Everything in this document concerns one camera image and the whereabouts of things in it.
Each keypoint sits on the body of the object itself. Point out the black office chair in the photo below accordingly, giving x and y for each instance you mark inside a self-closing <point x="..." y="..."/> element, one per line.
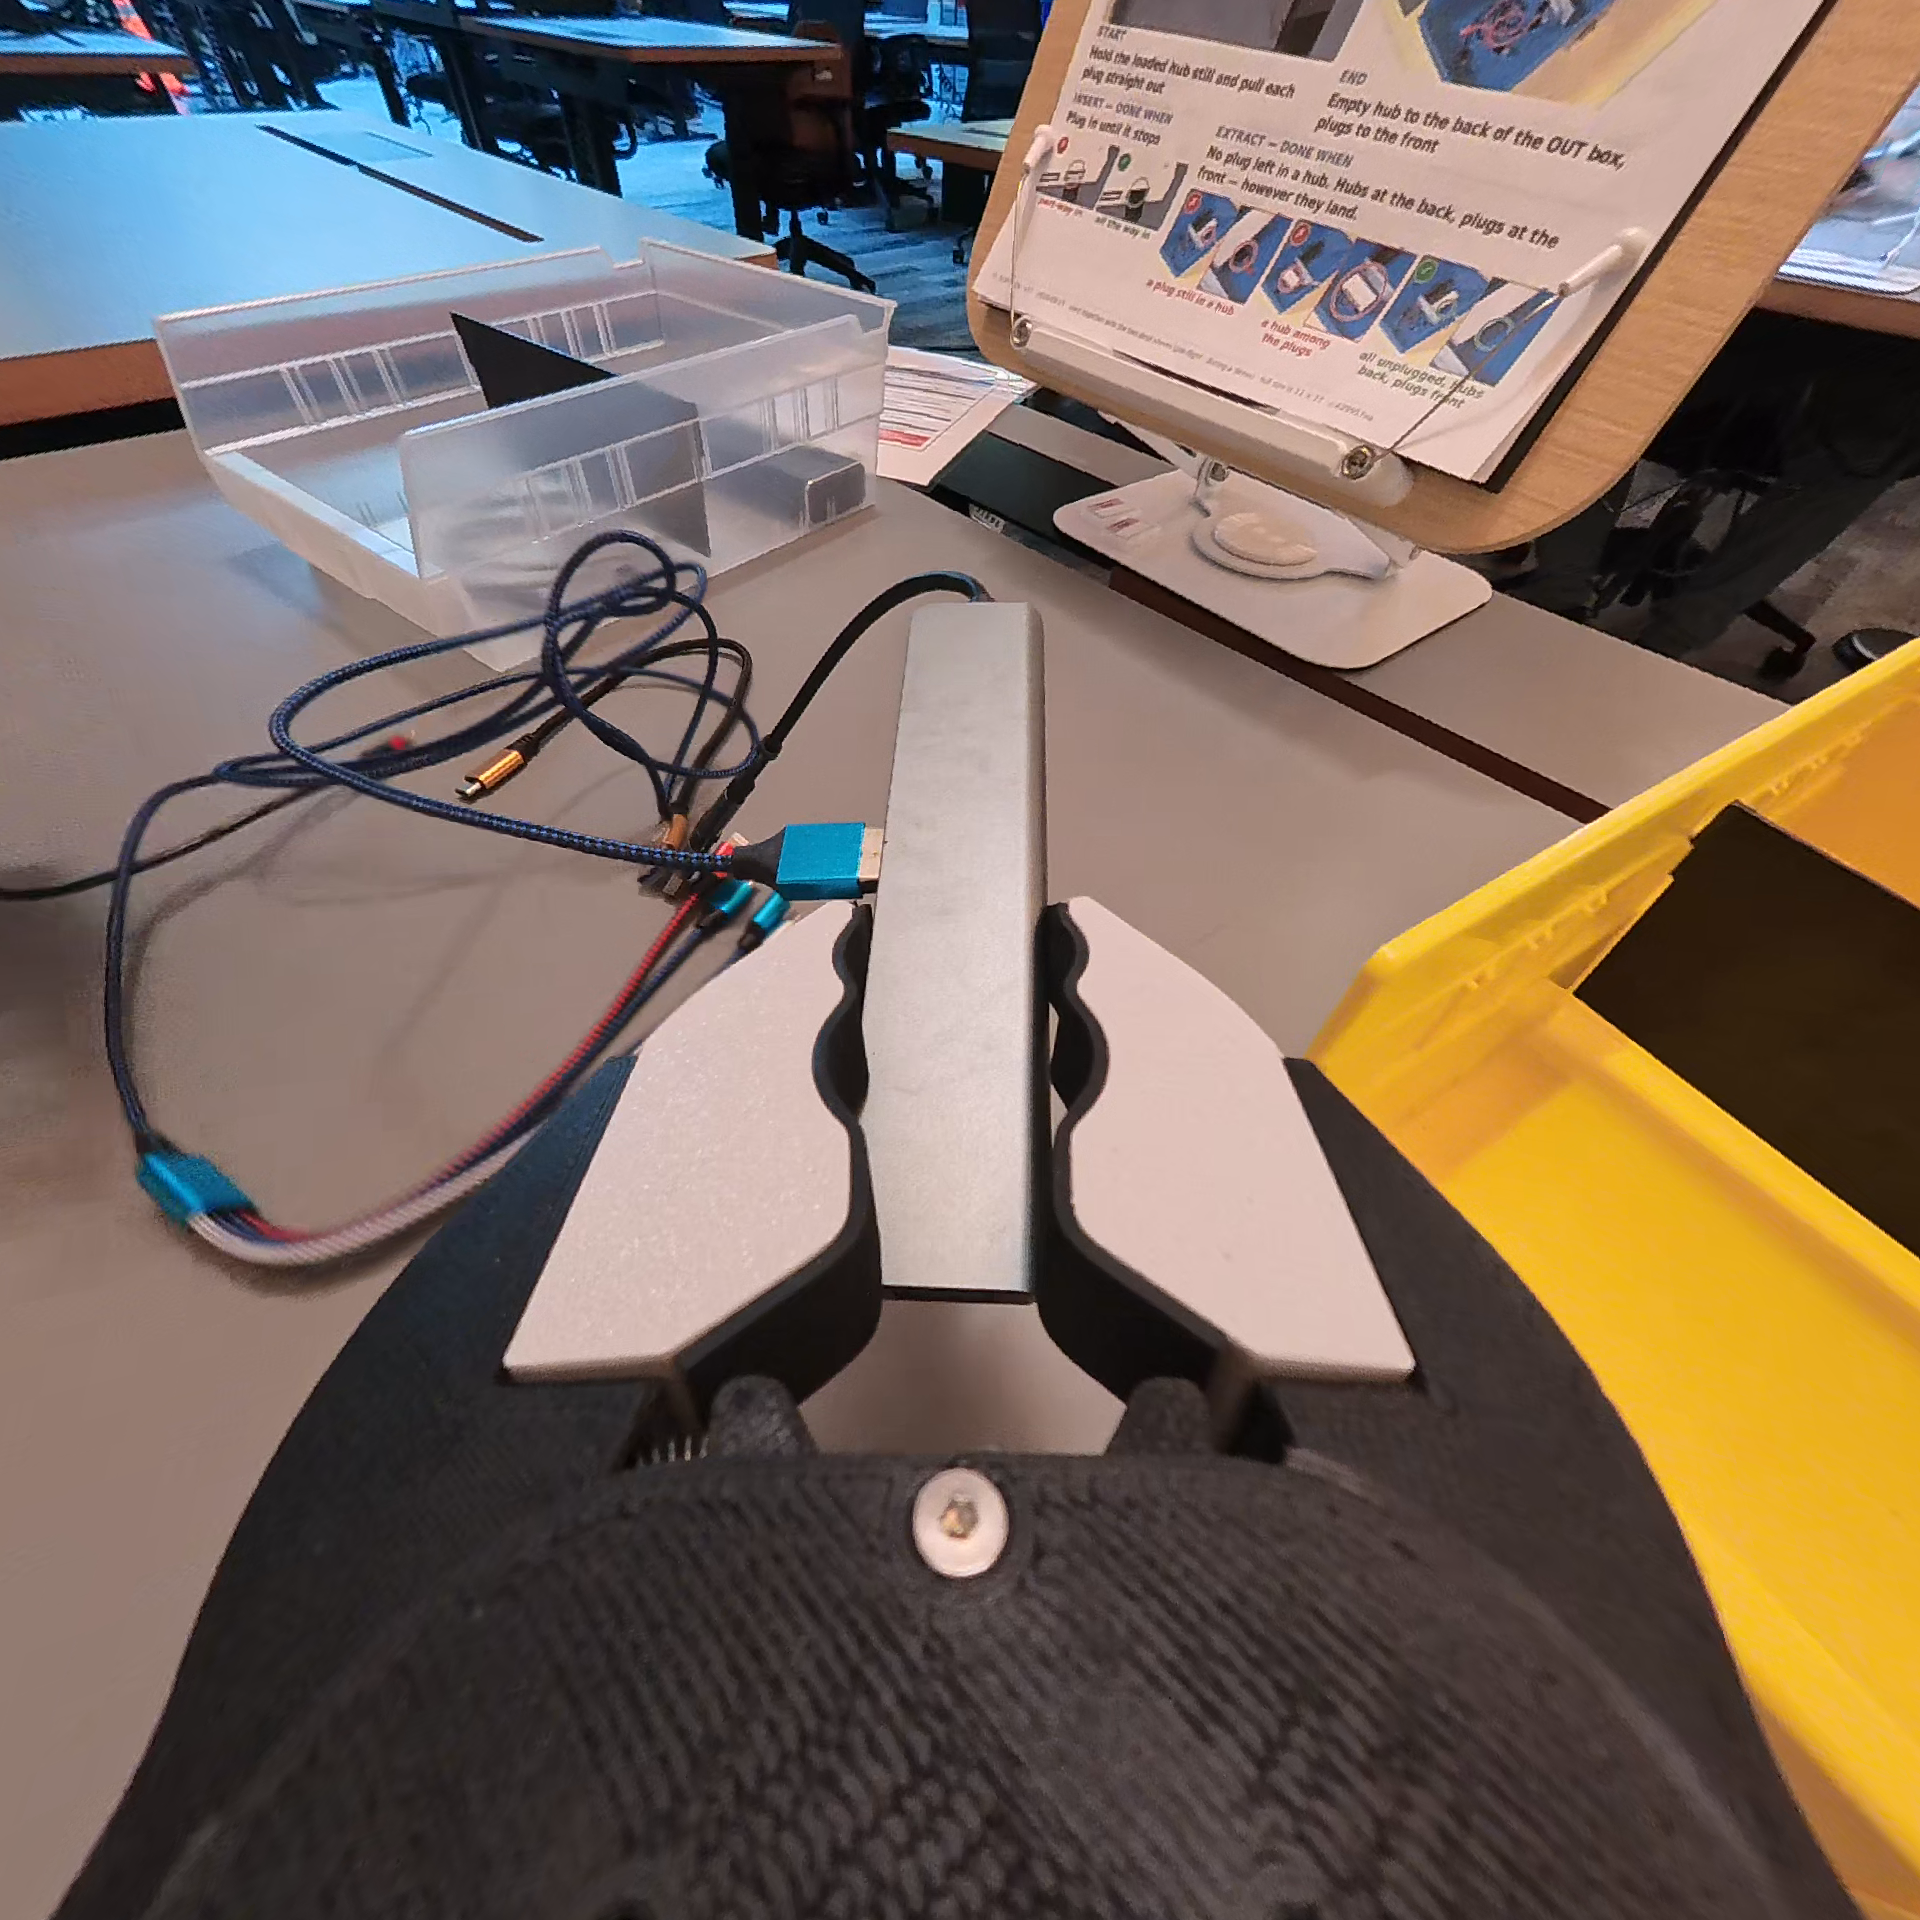
<point x="796" y="150"/>

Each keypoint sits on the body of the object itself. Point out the laminated paper sheet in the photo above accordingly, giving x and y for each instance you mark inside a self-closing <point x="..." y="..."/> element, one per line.
<point x="938" y="412"/>

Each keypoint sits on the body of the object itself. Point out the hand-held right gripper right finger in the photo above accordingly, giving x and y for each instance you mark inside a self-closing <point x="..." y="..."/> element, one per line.
<point x="1214" y="1200"/>

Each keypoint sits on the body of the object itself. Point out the black bin divider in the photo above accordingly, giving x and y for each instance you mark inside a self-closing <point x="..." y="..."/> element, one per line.
<point x="517" y="360"/>

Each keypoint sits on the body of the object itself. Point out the large black USB hub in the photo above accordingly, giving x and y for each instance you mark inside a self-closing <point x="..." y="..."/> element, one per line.
<point x="1770" y="990"/>

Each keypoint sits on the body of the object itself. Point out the instruction sheet on wooden stand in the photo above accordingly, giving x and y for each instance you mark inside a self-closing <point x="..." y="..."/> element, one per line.
<point x="1694" y="376"/>

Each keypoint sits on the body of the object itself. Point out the yellow plastic bin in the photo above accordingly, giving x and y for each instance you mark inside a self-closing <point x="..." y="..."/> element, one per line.
<point x="1652" y="1277"/>

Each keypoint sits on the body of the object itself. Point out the clear plastic bin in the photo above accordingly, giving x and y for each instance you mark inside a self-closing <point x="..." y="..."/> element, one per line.
<point x="301" y="422"/>

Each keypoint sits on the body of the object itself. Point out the grey usb hub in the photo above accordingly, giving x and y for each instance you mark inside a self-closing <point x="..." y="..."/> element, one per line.
<point x="961" y="901"/>

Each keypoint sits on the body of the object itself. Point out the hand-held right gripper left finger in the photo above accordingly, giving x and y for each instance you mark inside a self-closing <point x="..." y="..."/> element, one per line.
<point x="704" y="1200"/>

